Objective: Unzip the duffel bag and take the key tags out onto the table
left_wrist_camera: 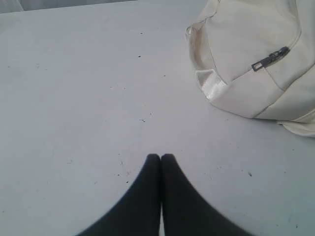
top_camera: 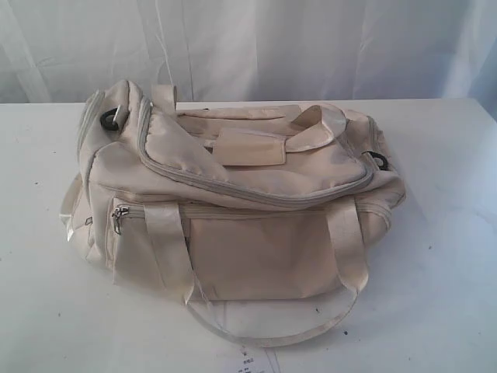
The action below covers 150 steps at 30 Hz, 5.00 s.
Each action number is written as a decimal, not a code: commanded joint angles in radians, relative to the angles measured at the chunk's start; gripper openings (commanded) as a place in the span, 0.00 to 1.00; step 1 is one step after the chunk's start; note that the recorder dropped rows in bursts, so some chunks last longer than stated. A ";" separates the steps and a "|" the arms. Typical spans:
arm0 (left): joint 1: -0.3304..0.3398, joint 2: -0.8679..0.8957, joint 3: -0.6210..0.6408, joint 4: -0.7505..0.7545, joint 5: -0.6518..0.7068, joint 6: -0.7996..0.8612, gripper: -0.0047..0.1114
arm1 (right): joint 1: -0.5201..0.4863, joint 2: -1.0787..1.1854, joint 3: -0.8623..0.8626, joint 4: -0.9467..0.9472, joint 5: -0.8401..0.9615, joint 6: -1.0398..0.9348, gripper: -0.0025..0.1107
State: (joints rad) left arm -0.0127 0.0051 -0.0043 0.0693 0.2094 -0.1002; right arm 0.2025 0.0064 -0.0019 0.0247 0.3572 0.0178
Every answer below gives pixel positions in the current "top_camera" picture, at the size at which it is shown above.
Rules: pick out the white paper label tag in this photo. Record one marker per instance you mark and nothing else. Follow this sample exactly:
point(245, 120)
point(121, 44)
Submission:
point(253, 359)

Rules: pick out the beige duffel bag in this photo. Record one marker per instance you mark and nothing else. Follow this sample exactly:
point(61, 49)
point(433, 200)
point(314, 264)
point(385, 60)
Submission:
point(229, 204)

